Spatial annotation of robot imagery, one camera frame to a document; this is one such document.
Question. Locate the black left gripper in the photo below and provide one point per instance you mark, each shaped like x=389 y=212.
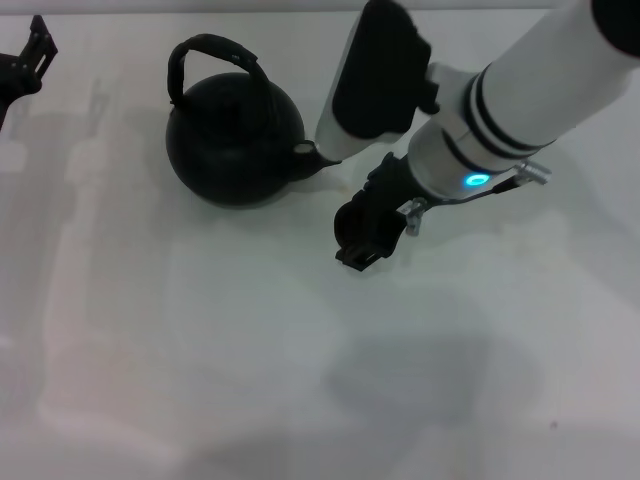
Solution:
x=10 y=85

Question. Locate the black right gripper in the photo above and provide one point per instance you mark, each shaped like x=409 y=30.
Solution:
x=392 y=182

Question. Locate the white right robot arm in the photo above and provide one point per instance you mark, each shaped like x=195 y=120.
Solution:
x=520 y=95

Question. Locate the white black wrist camera housing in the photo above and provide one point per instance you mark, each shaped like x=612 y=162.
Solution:
x=372 y=85

